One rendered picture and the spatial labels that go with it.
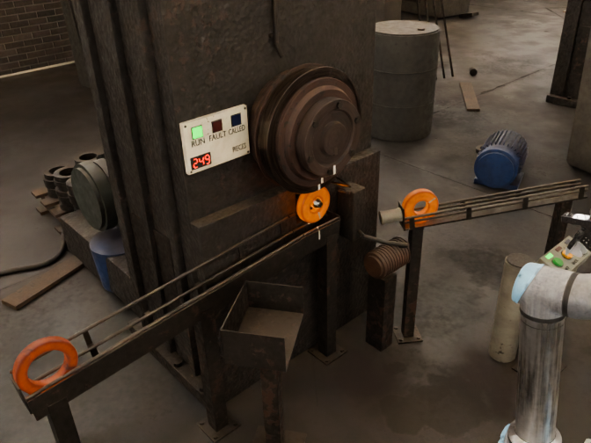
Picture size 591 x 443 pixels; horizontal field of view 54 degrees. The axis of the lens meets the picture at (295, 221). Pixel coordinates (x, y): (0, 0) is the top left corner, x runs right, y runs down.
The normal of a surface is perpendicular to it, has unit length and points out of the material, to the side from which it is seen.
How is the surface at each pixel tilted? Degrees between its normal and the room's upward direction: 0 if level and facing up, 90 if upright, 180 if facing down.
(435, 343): 0
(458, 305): 0
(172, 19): 90
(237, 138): 90
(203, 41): 90
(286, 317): 5
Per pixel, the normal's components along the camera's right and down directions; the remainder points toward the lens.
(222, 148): 0.67, 0.36
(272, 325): -0.05, -0.82
